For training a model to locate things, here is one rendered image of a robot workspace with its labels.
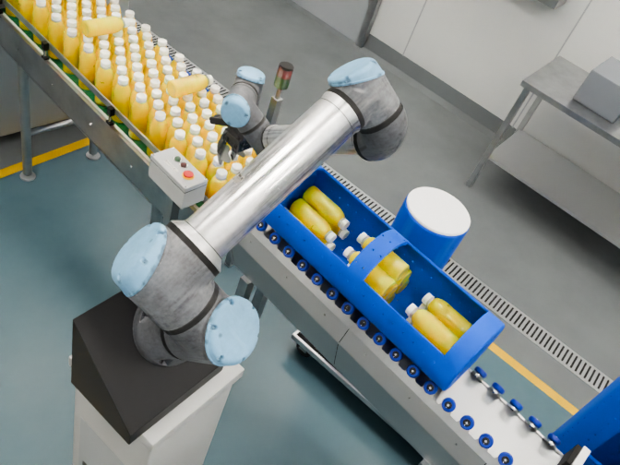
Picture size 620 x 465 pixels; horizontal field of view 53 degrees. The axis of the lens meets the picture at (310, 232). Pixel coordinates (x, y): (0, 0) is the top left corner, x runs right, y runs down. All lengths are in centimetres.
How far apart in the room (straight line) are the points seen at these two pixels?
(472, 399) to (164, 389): 106
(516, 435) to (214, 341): 120
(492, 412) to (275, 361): 127
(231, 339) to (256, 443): 158
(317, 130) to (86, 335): 67
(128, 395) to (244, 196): 54
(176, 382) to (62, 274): 177
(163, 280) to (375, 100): 60
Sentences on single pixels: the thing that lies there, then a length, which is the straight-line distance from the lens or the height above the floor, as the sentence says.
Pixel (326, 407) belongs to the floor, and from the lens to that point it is 305.
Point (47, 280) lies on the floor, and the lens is 325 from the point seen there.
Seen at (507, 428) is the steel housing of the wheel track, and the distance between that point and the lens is 218.
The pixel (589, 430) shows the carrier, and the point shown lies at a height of 70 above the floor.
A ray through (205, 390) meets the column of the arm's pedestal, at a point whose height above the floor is 110.
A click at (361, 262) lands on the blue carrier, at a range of 197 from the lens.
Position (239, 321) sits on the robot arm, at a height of 147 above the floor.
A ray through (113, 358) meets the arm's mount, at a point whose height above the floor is 127.
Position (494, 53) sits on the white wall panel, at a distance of 533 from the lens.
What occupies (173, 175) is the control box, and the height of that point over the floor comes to 110.
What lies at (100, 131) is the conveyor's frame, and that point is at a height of 82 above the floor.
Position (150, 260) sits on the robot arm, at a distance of 123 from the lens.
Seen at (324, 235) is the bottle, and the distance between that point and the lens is 217.
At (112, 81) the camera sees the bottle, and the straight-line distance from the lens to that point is 270.
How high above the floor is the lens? 253
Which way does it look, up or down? 43 degrees down
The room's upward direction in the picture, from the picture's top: 22 degrees clockwise
